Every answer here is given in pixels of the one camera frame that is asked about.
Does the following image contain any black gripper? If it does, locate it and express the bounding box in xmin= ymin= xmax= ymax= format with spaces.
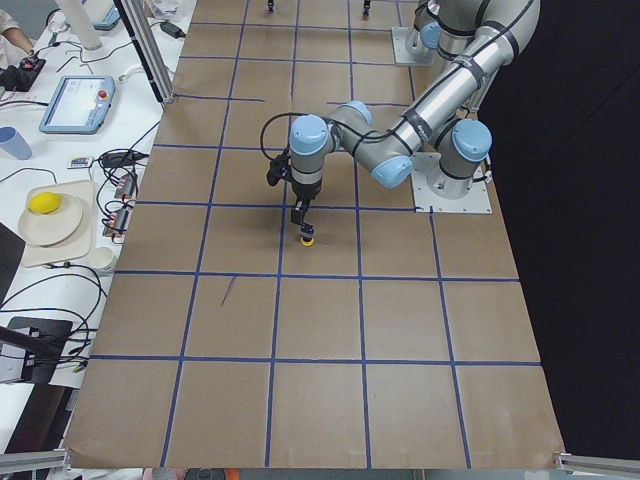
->
xmin=290 ymin=180 xmax=322 ymax=225

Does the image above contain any blue teach pendant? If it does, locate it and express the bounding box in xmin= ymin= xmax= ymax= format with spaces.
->
xmin=39 ymin=75 xmax=116 ymax=135

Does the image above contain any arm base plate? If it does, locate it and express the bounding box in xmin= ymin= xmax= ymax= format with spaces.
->
xmin=391 ymin=22 xmax=457 ymax=67
xmin=411 ymin=152 xmax=492 ymax=214

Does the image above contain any aluminium frame post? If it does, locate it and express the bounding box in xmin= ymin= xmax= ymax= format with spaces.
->
xmin=113 ymin=0 xmax=175 ymax=105

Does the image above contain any white cylinder tube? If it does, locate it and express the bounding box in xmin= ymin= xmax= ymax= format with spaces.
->
xmin=56 ymin=0 xmax=102 ymax=51

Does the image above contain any beige plate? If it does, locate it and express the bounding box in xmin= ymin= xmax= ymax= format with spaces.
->
xmin=17 ymin=195 xmax=83 ymax=246

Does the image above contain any light blue cup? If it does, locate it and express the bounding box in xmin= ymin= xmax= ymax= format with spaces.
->
xmin=0 ymin=126 xmax=32 ymax=160

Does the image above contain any yellow push button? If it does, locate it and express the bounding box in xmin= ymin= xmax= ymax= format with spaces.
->
xmin=300 ymin=223 xmax=315 ymax=247

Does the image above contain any white paper cup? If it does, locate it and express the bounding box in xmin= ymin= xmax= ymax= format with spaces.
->
xmin=88 ymin=247 xmax=117 ymax=275

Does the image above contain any yellow lemon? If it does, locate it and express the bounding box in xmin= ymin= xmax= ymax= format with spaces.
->
xmin=28 ymin=191 xmax=62 ymax=215

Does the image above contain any black power adapter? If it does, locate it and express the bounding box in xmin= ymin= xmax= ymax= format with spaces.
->
xmin=159 ymin=20 xmax=186 ymax=39

